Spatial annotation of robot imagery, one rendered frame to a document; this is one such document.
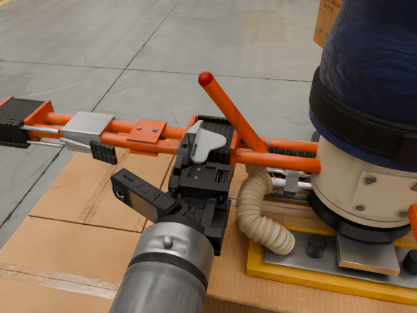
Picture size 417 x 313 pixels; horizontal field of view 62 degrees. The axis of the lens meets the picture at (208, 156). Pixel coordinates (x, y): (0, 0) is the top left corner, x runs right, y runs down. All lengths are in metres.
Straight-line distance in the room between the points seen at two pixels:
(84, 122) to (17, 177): 1.80
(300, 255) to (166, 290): 0.27
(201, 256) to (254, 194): 0.19
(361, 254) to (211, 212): 0.24
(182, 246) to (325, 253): 0.27
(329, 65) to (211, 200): 0.22
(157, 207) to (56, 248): 0.77
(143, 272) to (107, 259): 0.75
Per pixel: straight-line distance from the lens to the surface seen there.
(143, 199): 0.46
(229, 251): 0.58
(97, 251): 1.14
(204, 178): 0.47
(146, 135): 0.58
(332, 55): 0.45
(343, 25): 0.44
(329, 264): 0.57
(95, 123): 0.62
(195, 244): 0.39
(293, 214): 0.65
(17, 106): 0.71
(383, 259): 0.57
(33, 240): 1.23
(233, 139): 0.54
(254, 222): 0.52
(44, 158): 2.50
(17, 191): 2.31
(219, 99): 0.51
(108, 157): 0.57
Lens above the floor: 1.42
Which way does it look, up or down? 39 degrees down
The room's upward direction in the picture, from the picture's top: straight up
